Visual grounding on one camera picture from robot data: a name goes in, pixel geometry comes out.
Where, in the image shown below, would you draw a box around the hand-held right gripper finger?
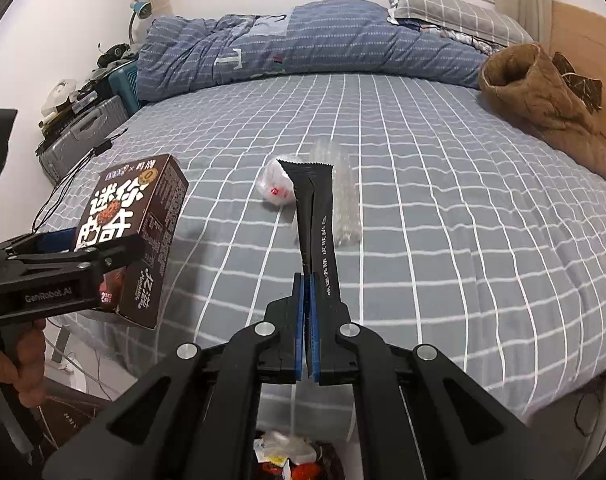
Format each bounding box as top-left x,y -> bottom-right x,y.
43,272 -> 308,480
309,280 -> 560,480

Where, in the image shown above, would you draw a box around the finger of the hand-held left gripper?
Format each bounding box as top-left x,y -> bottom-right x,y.
3,236 -> 146,286
0,230 -> 80,261

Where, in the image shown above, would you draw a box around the brown cookie box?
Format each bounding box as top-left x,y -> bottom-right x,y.
73,154 -> 190,331

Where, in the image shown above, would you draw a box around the black-lined trash bin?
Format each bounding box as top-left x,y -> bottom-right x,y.
254,427 -> 348,480

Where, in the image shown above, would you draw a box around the black sachet packet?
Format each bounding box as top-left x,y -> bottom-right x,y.
276,158 -> 344,311

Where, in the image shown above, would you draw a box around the person's left hand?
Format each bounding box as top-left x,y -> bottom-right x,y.
0,317 -> 48,409

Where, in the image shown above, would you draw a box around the crumpled white wrapper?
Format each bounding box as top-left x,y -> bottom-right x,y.
255,432 -> 320,467

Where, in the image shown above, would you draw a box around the grey suitcase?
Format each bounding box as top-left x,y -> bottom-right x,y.
37,95 -> 132,184

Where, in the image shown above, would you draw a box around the clear plastic wrapper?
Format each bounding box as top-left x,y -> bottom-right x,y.
310,137 -> 362,249

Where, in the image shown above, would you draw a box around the crumpled white plastic bag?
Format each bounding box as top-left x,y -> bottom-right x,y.
257,156 -> 296,207

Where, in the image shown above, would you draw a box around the teal suitcase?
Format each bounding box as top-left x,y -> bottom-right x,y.
108,60 -> 144,111

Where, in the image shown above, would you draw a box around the grey checked bed sheet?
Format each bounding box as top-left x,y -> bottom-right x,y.
33,72 -> 606,441

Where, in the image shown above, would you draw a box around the blue desk lamp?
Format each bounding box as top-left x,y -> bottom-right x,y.
128,0 -> 154,47

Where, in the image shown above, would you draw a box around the blue striped duvet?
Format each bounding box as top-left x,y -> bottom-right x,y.
135,0 -> 490,106

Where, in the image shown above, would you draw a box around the brown blanket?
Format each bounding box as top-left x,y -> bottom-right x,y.
479,43 -> 606,184

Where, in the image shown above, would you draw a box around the grey checked pillow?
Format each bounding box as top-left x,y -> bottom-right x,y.
390,0 -> 536,47

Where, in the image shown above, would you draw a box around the black cable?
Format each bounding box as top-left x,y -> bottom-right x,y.
33,127 -> 128,235

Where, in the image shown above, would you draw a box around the white cable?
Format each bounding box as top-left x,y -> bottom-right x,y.
48,320 -> 136,403

